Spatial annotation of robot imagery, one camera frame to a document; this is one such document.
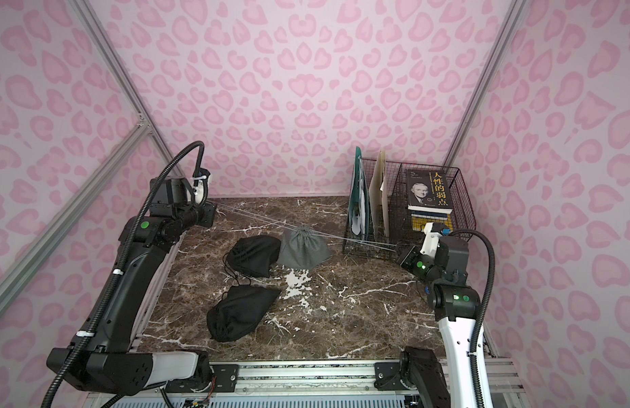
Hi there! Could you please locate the black portrait book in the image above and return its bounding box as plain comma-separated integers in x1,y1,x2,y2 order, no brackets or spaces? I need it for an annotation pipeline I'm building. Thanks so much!
405,168,453,214

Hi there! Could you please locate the black wire file rack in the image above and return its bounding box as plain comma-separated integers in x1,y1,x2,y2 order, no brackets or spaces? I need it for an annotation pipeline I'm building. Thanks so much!
342,158,477,261

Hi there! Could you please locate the green file folder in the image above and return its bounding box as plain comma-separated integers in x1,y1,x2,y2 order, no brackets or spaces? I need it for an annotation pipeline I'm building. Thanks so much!
347,147,373,241

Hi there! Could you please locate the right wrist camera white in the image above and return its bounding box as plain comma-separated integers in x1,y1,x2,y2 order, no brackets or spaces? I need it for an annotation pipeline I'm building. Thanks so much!
420,222,451,258

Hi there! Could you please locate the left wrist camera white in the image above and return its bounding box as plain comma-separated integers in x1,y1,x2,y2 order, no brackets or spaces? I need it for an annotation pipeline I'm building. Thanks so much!
192,168,211,207

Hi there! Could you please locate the grey hair dryer pouch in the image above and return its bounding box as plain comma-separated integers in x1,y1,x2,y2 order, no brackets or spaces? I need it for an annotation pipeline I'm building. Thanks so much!
278,226,332,270

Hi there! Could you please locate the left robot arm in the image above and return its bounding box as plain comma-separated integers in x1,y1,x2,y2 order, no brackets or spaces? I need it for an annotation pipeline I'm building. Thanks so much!
41,141,216,407

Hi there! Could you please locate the black pouch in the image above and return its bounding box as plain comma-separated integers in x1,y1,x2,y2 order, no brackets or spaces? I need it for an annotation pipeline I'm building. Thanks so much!
207,285,281,343
222,235,282,286

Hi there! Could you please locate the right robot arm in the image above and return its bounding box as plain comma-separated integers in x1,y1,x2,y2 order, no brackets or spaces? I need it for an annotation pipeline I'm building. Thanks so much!
399,223,496,407

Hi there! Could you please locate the yellow striped book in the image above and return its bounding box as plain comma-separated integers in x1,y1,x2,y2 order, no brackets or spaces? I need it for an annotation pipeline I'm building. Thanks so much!
410,214,454,232

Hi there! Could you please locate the beige file folder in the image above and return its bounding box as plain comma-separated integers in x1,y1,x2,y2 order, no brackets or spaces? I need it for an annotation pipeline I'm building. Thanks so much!
369,150,389,238

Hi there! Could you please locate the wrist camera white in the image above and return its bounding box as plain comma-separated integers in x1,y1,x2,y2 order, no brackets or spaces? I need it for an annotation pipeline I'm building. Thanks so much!
420,222,451,258
192,168,211,207

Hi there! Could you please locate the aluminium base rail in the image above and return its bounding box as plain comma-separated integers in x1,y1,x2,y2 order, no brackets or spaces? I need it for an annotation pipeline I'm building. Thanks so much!
84,356,530,408

